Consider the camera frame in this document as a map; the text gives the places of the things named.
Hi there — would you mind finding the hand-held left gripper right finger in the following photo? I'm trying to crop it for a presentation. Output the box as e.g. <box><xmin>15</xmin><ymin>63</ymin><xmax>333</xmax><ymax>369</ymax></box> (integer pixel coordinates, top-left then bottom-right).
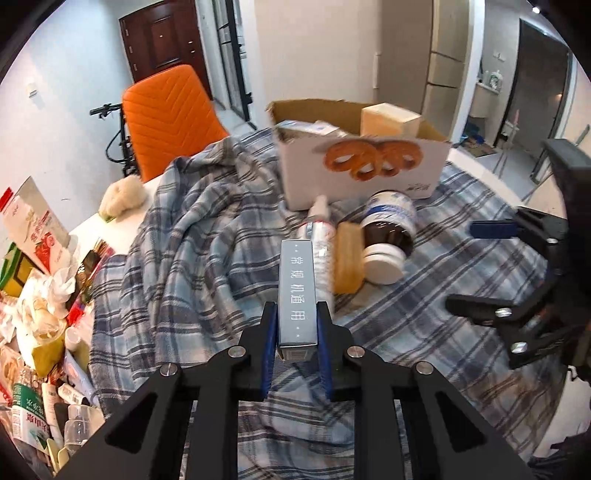
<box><xmin>315</xmin><ymin>301</ymin><xmax>537</xmax><ymax>480</ymax></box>

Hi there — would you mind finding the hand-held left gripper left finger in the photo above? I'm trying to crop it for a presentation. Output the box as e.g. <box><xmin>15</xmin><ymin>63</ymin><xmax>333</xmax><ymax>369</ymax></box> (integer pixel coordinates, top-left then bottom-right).
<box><xmin>54</xmin><ymin>301</ymin><xmax>280</xmax><ymax>480</ymax></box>

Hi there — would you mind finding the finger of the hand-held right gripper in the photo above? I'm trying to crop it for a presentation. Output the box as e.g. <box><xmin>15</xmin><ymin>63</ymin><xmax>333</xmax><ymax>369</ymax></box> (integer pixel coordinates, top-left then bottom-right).
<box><xmin>445</xmin><ymin>276</ymin><xmax>591</xmax><ymax>370</ymax></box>
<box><xmin>469</xmin><ymin>207</ymin><xmax>570</xmax><ymax>280</ymax></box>

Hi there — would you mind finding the long silver grey box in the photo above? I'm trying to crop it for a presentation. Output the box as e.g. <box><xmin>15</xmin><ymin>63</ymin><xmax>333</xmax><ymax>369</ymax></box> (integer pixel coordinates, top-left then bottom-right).
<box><xmin>276</xmin><ymin>239</ymin><xmax>320</xmax><ymax>363</ymax></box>

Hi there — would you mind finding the cardboard box with pretzel print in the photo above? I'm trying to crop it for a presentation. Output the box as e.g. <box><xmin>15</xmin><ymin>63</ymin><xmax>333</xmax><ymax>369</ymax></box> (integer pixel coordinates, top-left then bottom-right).
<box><xmin>265</xmin><ymin>99</ymin><xmax>453</xmax><ymax>212</ymax></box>

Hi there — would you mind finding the yellow-brown box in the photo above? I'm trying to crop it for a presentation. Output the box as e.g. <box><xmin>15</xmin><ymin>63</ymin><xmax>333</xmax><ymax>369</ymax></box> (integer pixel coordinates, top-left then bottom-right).
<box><xmin>331</xmin><ymin>220</ymin><xmax>366</xmax><ymax>296</ymax></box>

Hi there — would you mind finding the brown pill bottle white cap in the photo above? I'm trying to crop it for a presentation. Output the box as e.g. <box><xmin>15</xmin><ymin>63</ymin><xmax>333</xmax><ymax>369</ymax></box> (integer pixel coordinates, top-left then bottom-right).
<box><xmin>359</xmin><ymin>190</ymin><xmax>418</xmax><ymax>286</ymax></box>

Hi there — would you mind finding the white spray bottle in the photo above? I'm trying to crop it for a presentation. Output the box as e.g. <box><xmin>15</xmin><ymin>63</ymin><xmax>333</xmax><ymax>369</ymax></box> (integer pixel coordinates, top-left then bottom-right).
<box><xmin>299</xmin><ymin>195</ymin><xmax>337</xmax><ymax>302</ymax></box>

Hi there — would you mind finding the dark grey door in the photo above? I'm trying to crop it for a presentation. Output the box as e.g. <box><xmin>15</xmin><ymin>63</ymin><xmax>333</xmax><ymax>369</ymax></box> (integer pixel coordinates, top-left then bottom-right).
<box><xmin>506</xmin><ymin>17</ymin><xmax>574</xmax><ymax>155</ymax></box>

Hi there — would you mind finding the blue plaid blanket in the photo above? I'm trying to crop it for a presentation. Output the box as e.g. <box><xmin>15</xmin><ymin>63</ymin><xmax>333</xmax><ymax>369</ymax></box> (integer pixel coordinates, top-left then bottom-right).
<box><xmin>88</xmin><ymin>126</ymin><xmax>570</xmax><ymax>480</ymax></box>

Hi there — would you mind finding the beige box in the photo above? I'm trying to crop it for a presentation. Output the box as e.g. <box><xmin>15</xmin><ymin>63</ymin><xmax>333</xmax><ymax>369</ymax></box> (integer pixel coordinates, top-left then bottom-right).
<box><xmin>360</xmin><ymin>103</ymin><xmax>422</xmax><ymax>138</ymax></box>

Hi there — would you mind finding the beige cabinet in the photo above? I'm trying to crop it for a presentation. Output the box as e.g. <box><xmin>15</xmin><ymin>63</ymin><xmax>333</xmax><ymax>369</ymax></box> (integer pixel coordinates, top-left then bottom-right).
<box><xmin>422</xmin><ymin>0</ymin><xmax>472</xmax><ymax>141</ymax></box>

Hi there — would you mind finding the light blue box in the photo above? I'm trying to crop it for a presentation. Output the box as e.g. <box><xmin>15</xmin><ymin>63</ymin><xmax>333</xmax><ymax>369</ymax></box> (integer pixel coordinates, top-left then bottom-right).
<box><xmin>276</xmin><ymin>118</ymin><xmax>348</xmax><ymax>138</ymax></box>

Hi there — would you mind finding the white fluffy ball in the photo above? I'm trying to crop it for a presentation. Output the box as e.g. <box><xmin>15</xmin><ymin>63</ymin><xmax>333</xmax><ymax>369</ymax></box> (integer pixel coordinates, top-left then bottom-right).
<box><xmin>100</xmin><ymin>174</ymin><xmax>149</xmax><ymax>221</ymax></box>

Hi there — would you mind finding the pile of packets and bottles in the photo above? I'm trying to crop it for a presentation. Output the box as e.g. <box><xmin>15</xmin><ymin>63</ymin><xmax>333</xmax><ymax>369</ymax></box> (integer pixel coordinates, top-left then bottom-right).
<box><xmin>0</xmin><ymin>235</ymin><xmax>116</xmax><ymax>480</ymax></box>

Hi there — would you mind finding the green and white bottle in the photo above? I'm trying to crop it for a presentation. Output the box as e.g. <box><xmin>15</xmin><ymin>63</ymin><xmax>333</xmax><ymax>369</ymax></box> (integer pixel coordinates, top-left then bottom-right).
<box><xmin>10</xmin><ymin>382</ymin><xmax>49</xmax><ymax>445</ymax></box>

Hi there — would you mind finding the orange chair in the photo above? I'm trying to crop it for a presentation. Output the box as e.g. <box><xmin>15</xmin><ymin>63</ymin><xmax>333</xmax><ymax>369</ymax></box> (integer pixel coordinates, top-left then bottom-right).
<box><xmin>122</xmin><ymin>65</ymin><xmax>230</xmax><ymax>184</ymax></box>

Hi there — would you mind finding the black bicycle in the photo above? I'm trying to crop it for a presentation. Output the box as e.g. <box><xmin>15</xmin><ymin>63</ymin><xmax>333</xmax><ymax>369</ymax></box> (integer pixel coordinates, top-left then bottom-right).
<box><xmin>89</xmin><ymin>103</ymin><xmax>141</xmax><ymax>178</ymax></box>

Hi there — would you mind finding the red and white carton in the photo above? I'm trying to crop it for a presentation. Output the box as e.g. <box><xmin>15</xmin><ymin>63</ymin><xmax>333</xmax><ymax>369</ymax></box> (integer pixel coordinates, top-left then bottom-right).
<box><xmin>0</xmin><ymin>177</ymin><xmax>72</xmax><ymax>275</ymax></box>

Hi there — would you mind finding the black-framed glass door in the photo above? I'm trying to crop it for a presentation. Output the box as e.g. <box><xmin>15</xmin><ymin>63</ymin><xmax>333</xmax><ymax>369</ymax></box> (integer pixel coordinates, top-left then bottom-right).
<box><xmin>211</xmin><ymin>0</ymin><xmax>256</xmax><ymax>121</ymax></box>

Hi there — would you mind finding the brown door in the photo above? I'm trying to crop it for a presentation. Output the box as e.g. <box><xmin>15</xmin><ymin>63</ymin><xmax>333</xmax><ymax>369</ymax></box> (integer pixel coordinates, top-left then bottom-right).
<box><xmin>118</xmin><ymin>0</ymin><xmax>214</xmax><ymax>101</ymax></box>

